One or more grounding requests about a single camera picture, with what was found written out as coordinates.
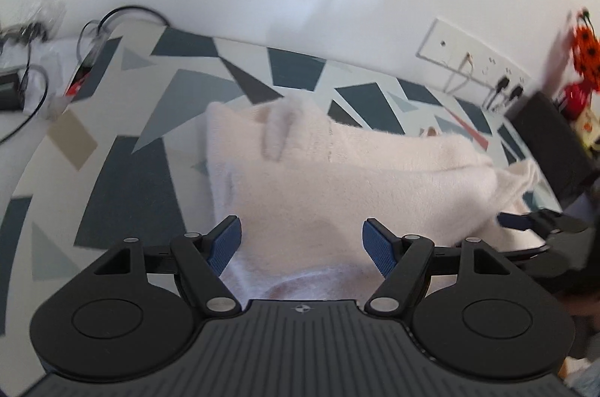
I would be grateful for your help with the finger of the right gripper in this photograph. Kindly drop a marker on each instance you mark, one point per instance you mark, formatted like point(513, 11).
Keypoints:
point(520, 222)

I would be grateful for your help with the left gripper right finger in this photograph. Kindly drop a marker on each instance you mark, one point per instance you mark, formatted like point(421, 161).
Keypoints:
point(404, 263)

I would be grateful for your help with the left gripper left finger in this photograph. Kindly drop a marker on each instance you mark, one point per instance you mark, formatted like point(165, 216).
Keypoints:
point(201, 260)

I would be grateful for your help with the pink fluffy garment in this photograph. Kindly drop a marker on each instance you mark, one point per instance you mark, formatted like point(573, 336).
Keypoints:
point(302, 186)

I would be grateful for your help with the black box speaker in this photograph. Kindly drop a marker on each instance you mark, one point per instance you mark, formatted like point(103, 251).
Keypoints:
point(568, 167)

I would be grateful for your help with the geometric patterned table mat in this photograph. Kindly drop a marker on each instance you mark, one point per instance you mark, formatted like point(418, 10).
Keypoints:
point(128, 157)

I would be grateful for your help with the red orange flower ornament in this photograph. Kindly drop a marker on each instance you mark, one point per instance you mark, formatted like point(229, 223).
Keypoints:
point(584, 55)

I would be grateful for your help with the black power adapter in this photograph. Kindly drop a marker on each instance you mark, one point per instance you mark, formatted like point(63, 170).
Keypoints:
point(11, 97)

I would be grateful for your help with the black plug with cable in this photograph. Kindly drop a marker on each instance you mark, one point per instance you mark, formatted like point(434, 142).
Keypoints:
point(499, 87)

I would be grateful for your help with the white wall socket panel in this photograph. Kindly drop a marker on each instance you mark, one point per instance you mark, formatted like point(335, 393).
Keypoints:
point(448, 46)

